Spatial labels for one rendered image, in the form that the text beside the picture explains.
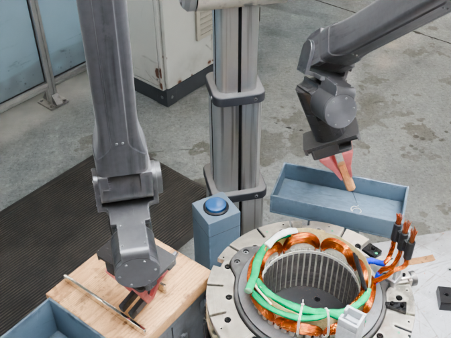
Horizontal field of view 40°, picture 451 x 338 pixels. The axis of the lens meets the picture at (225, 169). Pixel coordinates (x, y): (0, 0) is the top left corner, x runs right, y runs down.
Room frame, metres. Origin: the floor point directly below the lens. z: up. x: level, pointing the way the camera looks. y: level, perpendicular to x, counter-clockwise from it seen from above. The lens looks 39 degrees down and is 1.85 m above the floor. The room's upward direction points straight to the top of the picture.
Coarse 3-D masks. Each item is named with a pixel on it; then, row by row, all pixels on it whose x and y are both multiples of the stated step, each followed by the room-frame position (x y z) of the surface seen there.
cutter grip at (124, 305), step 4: (132, 292) 0.62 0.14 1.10; (128, 296) 0.61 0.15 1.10; (132, 296) 0.61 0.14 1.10; (136, 296) 0.62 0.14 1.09; (124, 300) 0.61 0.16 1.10; (128, 300) 0.61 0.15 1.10; (132, 300) 0.61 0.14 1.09; (120, 304) 0.60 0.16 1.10; (124, 304) 0.60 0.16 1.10; (128, 304) 0.61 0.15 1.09; (120, 308) 0.60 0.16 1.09; (124, 308) 0.60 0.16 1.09
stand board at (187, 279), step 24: (96, 264) 0.71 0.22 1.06; (192, 264) 0.71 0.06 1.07; (72, 288) 0.66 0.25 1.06; (96, 288) 0.66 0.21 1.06; (120, 288) 0.66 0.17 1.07; (168, 288) 0.66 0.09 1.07; (192, 288) 0.66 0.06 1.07; (72, 312) 0.61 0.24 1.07; (96, 312) 0.61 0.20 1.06; (144, 312) 0.61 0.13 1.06; (168, 312) 0.61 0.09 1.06; (120, 336) 0.57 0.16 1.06; (144, 336) 0.57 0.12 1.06
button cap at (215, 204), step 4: (208, 200) 0.89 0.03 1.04; (212, 200) 0.89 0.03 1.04; (216, 200) 0.89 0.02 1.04; (220, 200) 0.89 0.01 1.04; (224, 200) 0.89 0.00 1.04; (208, 204) 0.88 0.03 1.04; (212, 204) 0.88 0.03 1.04; (216, 204) 0.88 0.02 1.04; (220, 204) 0.88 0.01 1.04; (224, 204) 0.88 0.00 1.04; (208, 208) 0.87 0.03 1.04; (212, 208) 0.87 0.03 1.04; (216, 208) 0.87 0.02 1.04; (220, 208) 0.87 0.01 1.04; (224, 208) 0.87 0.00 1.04; (212, 212) 0.87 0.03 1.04; (216, 212) 0.87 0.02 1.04; (220, 212) 0.87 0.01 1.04
